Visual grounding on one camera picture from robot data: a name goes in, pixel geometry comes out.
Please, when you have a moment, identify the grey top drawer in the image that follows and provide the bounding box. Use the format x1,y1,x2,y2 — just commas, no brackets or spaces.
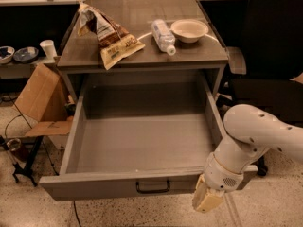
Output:
39,76,259,202

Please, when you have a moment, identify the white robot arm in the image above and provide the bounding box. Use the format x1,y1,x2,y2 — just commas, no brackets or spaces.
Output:
192,104,303,213

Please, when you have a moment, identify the brown chip bag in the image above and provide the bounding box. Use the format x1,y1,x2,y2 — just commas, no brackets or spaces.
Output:
78,3,145,70

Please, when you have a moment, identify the black stand frame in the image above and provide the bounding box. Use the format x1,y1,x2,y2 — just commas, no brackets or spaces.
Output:
0,136,43,187

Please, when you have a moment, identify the black office chair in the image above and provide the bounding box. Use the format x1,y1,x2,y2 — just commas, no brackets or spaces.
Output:
217,0,303,177

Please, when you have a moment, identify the black floor cable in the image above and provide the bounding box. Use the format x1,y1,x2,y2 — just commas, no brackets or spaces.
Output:
73,201,82,227

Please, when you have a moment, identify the grey drawer cabinet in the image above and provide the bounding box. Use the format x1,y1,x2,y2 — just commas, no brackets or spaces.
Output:
58,0,228,92

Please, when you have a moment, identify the blue bowl right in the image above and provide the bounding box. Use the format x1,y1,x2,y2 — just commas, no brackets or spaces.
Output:
13,46,39,63

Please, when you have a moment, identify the low grey side shelf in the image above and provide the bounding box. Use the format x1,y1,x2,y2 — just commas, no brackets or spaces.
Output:
0,58,56,79

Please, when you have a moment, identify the white paper cup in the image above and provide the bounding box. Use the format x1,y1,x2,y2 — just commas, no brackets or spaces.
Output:
40,40,57,60

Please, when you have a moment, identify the beige paper bowl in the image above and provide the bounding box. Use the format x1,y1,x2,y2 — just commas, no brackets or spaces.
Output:
170,19,208,44

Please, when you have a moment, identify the clear plastic water bottle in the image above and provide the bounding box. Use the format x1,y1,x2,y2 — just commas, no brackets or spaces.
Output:
151,19,176,56

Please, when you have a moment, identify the blue white bowl left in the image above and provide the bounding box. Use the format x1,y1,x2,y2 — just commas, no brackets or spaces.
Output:
0,46,15,64

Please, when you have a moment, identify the brown cardboard box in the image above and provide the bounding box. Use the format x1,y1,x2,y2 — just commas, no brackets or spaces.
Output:
15,63,72,136

